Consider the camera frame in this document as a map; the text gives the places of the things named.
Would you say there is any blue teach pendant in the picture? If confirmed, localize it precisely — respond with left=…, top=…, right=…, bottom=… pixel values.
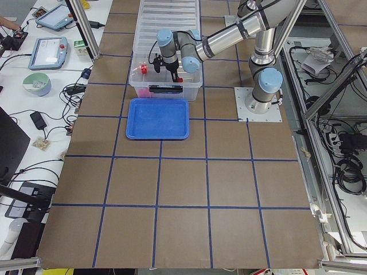
left=36, top=4, right=73, bottom=31
left=28, top=37, right=68, bottom=70

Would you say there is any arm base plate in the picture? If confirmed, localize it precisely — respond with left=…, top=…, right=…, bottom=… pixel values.
left=224, top=15, right=241, bottom=29
left=234, top=87, right=283, bottom=123

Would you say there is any clear plastic box lid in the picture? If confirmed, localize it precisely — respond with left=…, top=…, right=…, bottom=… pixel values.
left=133, top=0, right=200, bottom=54

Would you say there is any red block in box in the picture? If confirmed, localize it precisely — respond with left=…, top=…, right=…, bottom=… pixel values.
left=136, top=87, right=152, bottom=98

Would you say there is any black box latch handle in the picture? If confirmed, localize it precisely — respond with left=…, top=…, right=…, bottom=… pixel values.
left=149, top=85, right=183, bottom=94

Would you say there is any aluminium frame post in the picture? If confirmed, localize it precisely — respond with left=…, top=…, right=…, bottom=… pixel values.
left=65, top=0, right=100, bottom=60

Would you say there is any red block under lid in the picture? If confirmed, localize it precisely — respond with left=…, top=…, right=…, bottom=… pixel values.
left=140, top=64, right=147, bottom=74

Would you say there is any green round bowl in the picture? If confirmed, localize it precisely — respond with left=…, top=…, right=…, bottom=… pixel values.
left=22, top=73, right=52, bottom=96

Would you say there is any black power adapter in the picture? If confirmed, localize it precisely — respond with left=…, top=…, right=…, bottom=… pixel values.
left=88, top=21, right=105, bottom=29
left=30, top=111, right=47, bottom=130

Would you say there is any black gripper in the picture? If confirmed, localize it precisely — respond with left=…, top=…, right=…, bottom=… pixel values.
left=165, top=60, right=178, bottom=83

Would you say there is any green white carton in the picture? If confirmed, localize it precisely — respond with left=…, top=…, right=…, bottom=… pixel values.
left=73, top=40, right=89, bottom=56

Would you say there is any blue plastic tray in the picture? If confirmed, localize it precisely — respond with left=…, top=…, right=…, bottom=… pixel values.
left=126, top=98, right=190, bottom=140

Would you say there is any clear plastic storage box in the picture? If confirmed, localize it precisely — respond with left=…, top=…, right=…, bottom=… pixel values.
left=129, top=53, right=202, bottom=101

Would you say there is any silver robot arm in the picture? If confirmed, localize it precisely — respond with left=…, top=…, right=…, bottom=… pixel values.
left=149, top=0, right=305, bottom=115

